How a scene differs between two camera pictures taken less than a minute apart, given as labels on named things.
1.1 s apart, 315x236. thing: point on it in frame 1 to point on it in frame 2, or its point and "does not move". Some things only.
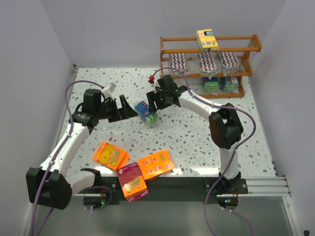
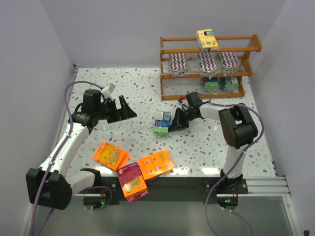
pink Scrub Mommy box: [133, 184] does not move
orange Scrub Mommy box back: [155, 164] does not move
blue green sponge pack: [211, 85] does not move
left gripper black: [117, 111] does not move
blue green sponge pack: [142, 110] to [162, 122]
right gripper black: [157, 100] to [183, 117]
